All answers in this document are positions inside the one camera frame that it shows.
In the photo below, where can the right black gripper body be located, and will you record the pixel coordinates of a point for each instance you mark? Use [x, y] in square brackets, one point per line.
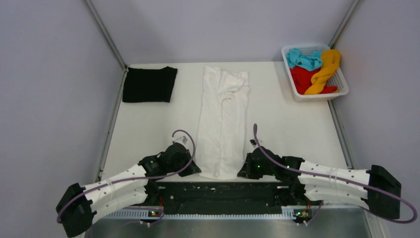
[257, 171]

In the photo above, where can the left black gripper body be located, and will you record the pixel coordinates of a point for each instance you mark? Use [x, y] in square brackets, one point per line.
[177, 167]

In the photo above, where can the white t shirt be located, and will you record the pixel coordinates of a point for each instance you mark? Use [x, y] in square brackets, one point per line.
[222, 126]

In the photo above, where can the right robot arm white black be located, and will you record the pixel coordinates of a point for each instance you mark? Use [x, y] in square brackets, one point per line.
[374, 189]

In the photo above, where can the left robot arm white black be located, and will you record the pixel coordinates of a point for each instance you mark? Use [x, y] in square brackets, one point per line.
[81, 206]

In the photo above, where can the folded black t shirt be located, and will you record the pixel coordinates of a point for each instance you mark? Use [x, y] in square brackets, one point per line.
[149, 85]

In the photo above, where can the red t shirt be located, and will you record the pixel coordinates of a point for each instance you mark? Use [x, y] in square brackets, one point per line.
[302, 81]

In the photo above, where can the white plastic basket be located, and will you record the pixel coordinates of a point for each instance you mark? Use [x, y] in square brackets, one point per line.
[336, 80]

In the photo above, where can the cyan t shirt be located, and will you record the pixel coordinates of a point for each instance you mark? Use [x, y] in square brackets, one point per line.
[296, 58]

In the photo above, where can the yellow t shirt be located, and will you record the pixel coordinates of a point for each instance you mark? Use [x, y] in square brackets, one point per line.
[330, 63]

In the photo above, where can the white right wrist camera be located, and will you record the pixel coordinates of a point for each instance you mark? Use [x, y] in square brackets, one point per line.
[253, 142]

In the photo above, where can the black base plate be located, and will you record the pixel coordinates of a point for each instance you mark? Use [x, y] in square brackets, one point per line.
[222, 198]

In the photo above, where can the aluminium front rail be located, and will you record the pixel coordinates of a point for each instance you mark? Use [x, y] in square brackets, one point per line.
[333, 221]

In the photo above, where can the left aluminium corner post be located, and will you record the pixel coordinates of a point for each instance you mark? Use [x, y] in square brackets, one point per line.
[104, 32]

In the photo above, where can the aluminium corner post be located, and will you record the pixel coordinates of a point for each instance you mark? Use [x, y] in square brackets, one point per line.
[104, 32]
[355, 4]

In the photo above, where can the right aluminium corner post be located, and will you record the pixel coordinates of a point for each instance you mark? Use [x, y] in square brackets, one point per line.
[355, 4]

